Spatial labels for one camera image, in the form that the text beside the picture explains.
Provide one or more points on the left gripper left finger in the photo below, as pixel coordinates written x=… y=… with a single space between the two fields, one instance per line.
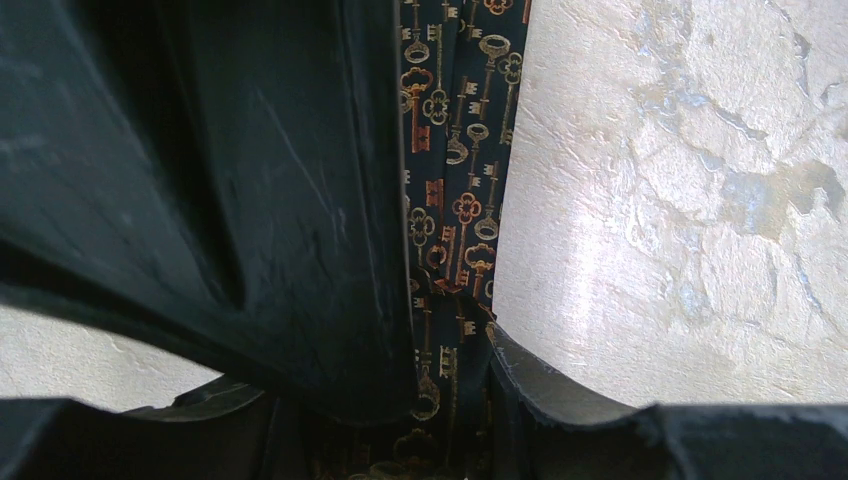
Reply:
x=216 y=431

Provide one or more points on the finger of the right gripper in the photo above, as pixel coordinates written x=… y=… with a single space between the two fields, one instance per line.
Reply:
x=220 y=179

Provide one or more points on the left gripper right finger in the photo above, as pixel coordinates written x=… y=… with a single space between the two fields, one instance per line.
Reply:
x=548 y=426

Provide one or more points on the dark brown patterned tie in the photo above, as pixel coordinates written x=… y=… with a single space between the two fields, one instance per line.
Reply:
x=460 y=71

